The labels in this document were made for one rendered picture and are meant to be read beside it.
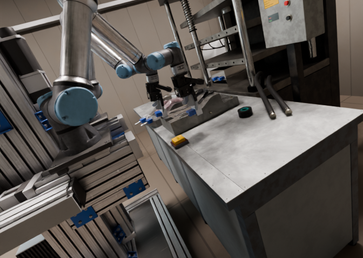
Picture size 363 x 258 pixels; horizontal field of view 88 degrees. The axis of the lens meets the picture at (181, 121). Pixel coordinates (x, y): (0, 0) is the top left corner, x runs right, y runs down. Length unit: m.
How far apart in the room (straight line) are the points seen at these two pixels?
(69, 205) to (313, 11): 1.49
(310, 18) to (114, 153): 1.25
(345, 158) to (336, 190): 0.15
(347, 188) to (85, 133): 1.17
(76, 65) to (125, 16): 3.45
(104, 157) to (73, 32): 0.45
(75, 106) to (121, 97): 3.31
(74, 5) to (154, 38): 3.42
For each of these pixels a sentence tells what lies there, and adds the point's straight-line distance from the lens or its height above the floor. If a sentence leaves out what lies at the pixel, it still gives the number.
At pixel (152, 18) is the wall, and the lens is 4.20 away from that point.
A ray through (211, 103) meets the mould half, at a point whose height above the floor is 0.89.
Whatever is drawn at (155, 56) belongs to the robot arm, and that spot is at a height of 1.27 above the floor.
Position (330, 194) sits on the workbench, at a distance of 1.10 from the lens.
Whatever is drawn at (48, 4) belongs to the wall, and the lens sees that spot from 4.14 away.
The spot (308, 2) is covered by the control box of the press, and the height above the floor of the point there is 1.26.
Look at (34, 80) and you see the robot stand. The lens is 1.07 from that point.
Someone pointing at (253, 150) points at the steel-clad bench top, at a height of 0.80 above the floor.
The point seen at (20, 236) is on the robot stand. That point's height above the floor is 0.91.
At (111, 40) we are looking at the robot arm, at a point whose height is 1.39.
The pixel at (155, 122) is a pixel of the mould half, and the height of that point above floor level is 0.84.
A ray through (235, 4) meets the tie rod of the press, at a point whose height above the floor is 1.41.
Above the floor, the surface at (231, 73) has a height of 0.90.
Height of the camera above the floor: 1.25
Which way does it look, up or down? 20 degrees down
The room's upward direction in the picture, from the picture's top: 20 degrees counter-clockwise
